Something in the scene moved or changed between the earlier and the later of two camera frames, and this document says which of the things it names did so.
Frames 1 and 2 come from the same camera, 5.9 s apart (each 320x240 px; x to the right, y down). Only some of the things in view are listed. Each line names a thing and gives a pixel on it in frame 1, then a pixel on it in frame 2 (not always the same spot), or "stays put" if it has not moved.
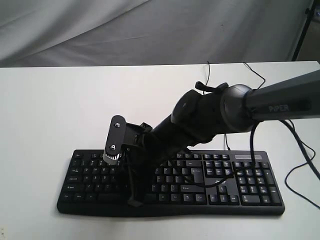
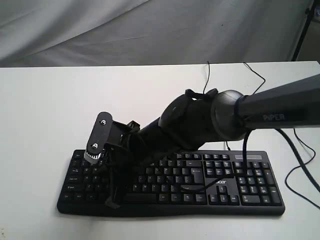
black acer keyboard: x=213 y=182 stays put
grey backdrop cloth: x=68 y=33 stays put
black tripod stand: x=310 y=13 stays put
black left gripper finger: x=142 y=189 → x=117 y=200
